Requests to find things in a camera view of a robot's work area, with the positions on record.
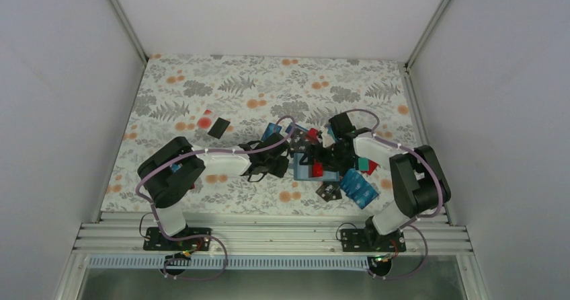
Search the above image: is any blue card front left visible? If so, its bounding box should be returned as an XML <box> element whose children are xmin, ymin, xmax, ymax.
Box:
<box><xmin>261</xmin><ymin>122</ymin><xmax>282</xmax><ymax>141</ymax></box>

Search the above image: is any aluminium rail frame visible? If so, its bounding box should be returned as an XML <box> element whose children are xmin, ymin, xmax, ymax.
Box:
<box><xmin>73</xmin><ymin>213</ymin><xmax>473</xmax><ymax>256</ymax></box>

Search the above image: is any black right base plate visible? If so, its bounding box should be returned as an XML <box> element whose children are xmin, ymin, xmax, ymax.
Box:
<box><xmin>339</xmin><ymin>228</ymin><xmax>407</xmax><ymax>253</ymax></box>

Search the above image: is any black VIP card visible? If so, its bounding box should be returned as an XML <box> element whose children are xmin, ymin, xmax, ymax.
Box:
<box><xmin>289</xmin><ymin>131</ymin><xmax>311</xmax><ymax>155</ymax></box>

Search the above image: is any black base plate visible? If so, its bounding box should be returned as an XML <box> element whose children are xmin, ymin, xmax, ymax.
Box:
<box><xmin>142</xmin><ymin>227</ymin><xmax>212</xmax><ymax>252</ymax></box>
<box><xmin>339</xmin><ymin>228</ymin><xmax>407</xmax><ymax>253</ymax></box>

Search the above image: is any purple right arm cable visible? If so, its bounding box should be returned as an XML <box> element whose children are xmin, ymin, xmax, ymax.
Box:
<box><xmin>329</xmin><ymin>108</ymin><xmax>446</xmax><ymax>282</ymax></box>

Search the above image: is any teal leather card holder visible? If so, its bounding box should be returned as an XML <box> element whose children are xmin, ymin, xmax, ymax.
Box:
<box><xmin>292</xmin><ymin>153</ymin><xmax>340</xmax><ymax>182</ymax></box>

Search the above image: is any black card near left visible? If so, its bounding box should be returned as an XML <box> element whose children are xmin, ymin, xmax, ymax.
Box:
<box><xmin>208</xmin><ymin>118</ymin><xmax>231</xmax><ymax>139</ymax></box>

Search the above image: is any black card with chip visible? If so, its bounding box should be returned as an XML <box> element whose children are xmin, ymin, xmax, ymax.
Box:
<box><xmin>316</xmin><ymin>182</ymin><xmax>342</xmax><ymax>202</ymax></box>

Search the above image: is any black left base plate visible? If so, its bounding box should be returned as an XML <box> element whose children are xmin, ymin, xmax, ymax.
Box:
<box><xmin>142</xmin><ymin>227</ymin><xmax>212</xmax><ymax>252</ymax></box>

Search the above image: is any blue card pile front right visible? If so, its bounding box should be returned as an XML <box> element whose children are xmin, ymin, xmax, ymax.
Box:
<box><xmin>339</xmin><ymin>169</ymin><xmax>379</xmax><ymax>209</ymax></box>

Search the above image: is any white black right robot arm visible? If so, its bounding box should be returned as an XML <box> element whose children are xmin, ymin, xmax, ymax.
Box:
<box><xmin>300</xmin><ymin>112</ymin><xmax>450</xmax><ymax>251</ymax></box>

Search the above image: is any white card with red circle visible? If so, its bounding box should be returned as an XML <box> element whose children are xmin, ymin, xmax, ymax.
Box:
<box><xmin>196</xmin><ymin>109</ymin><xmax>218</xmax><ymax>131</ymax></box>

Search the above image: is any floral patterned table mat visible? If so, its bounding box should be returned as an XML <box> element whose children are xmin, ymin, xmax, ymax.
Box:
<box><xmin>101</xmin><ymin>54</ymin><xmax>418</xmax><ymax>216</ymax></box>

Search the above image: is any red yellow logo card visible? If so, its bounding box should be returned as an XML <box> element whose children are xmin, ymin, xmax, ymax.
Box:
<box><xmin>311</xmin><ymin>162</ymin><xmax>324</xmax><ymax>178</ymax></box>

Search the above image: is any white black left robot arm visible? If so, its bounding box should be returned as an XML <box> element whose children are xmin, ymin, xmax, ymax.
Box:
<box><xmin>135</xmin><ymin>133</ymin><xmax>290</xmax><ymax>250</ymax></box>

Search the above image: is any red card with black stripe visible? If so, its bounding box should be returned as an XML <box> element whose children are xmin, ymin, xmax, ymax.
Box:
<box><xmin>306</xmin><ymin>128</ymin><xmax>321</xmax><ymax>143</ymax></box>

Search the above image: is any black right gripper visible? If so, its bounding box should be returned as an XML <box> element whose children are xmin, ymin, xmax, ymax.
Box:
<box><xmin>300</xmin><ymin>142</ymin><xmax>351</xmax><ymax>172</ymax></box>

